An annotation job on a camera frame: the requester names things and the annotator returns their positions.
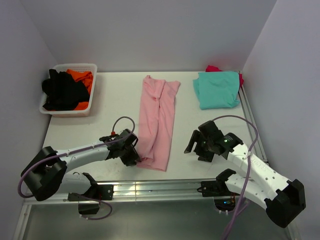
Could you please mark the pink t shirt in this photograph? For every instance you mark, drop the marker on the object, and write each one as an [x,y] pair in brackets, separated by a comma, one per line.
[156,122]

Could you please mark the black t shirt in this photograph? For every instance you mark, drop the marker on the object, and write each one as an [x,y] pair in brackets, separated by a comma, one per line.
[62,92]

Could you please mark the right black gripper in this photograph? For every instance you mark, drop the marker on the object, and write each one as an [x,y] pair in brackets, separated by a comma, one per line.
[207,157]

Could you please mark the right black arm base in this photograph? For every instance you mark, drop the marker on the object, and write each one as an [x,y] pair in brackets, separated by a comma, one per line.
[224,200]

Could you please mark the teal folded t shirt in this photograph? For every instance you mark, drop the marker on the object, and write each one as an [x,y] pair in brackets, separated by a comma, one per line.
[217,90]

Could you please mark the aluminium rail frame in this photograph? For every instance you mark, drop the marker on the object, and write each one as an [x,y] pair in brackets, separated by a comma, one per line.
[117,105]

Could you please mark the magenta folded t shirt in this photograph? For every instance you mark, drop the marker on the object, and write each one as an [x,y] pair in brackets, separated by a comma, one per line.
[211,68]

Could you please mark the orange t shirt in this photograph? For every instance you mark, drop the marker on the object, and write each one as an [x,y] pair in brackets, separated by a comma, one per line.
[86,78]

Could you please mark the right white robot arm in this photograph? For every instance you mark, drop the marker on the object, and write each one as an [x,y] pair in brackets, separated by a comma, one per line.
[281,198]

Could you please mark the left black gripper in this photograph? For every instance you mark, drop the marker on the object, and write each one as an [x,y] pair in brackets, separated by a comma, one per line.
[129,161]

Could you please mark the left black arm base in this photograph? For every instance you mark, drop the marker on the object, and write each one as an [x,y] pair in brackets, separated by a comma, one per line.
[90,202]

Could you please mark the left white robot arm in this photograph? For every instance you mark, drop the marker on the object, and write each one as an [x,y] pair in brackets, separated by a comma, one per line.
[52,171]

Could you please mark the white plastic basket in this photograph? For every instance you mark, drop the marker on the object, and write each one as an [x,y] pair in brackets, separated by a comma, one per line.
[80,67]

